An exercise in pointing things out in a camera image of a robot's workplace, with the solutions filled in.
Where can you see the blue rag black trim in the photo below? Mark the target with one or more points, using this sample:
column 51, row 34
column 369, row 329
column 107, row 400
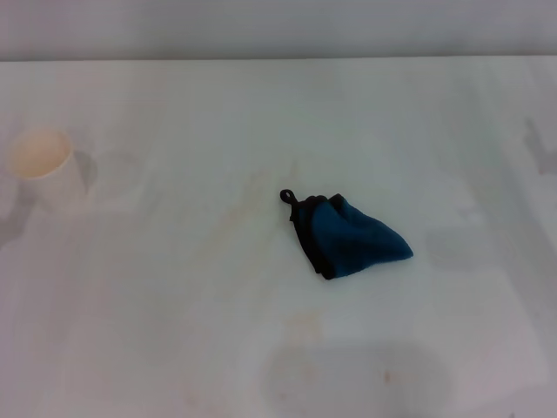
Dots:
column 352, row 244

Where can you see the white paper cup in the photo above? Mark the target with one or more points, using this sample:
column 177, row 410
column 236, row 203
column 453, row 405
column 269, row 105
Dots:
column 41, row 157

